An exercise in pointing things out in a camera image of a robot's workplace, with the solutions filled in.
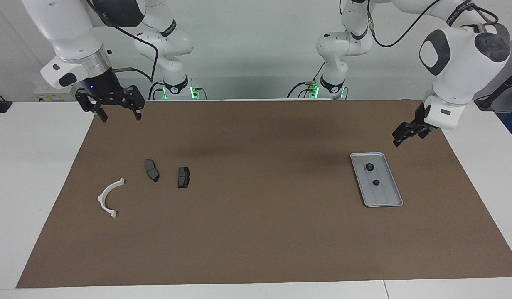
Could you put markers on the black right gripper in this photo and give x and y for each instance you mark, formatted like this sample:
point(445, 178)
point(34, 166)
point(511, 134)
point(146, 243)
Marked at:
point(101, 85)

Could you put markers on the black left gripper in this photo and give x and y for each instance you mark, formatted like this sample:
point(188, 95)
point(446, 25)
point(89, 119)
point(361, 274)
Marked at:
point(426, 122)

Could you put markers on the large black bearing gear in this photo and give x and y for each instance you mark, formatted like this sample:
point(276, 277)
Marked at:
point(367, 167)

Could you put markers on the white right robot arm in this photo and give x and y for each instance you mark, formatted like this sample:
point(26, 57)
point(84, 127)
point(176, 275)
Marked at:
point(60, 25)

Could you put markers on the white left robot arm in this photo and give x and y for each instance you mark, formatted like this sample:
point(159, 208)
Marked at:
point(459, 54)

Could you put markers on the silver metal tray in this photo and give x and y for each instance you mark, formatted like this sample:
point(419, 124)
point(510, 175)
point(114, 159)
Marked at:
point(385, 195)

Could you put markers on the dark grey curved brake pad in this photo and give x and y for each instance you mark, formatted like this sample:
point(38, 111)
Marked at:
point(151, 170)

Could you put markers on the dark grey rectangular brake pad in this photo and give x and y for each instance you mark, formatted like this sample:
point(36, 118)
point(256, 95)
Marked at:
point(183, 177)

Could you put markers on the black table clamp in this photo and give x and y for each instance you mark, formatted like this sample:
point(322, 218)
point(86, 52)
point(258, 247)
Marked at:
point(0, 106)

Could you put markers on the brown table mat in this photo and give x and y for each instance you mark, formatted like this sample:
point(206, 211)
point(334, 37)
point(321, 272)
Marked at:
point(260, 232)

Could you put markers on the white wall socket box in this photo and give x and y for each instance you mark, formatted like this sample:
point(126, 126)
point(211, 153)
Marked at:
point(46, 94)

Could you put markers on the white curved plastic bracket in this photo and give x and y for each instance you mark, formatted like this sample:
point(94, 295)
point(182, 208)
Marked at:
point(102, 202)

